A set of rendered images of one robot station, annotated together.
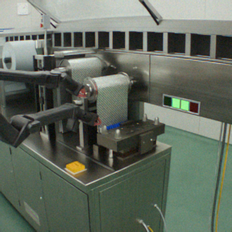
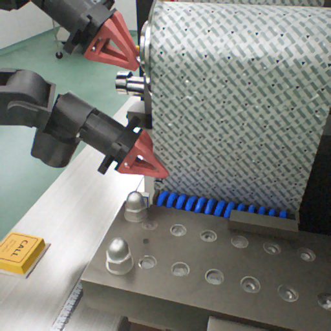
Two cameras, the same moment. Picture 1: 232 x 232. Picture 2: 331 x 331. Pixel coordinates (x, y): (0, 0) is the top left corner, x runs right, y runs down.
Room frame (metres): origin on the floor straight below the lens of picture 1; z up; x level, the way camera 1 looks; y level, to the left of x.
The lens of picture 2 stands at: (1.29, -0.27, 1.38)
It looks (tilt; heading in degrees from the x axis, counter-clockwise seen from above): 34 degrees down; 58
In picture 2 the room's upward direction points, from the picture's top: straight up
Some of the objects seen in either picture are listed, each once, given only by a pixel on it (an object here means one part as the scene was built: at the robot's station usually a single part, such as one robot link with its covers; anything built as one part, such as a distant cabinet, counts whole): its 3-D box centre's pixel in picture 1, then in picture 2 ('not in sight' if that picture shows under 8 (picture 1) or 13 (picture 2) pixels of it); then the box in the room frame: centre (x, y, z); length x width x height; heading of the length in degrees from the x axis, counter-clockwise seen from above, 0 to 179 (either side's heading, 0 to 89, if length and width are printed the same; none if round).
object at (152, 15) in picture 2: (89, 89); (161, 48); (1.54, 0.16, 1.25); 0.15 x 0.01 x 0.15; 44
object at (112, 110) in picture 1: (113, 112); (227, 160); (1.58, 0.03, 1.11); 0.23 x 0.01 x 0.18; 134
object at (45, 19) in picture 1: (44, 22); not in sight; (1.96, 0.52, 1.66); 0.07 x 0.07 x 0.10; 33
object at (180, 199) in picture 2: (115, 126); (222, 211); (1.57, 0.02, 1.03); 0.21 x 0.04 x 0.03; 134
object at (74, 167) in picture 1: (75, 167); (17, 251); (1.27, 0.22, 0.91); 0.07 x 0.07 x 0.02; 44
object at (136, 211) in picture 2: (104, 129); (135, 203); (1.44, 0.08, 1.05); 0.04 x 0.04 x 0.04
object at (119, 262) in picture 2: (117, 133); (118, 252); (1.38, 0.00, 1.05); 0.04 x 0.04 x 0.04
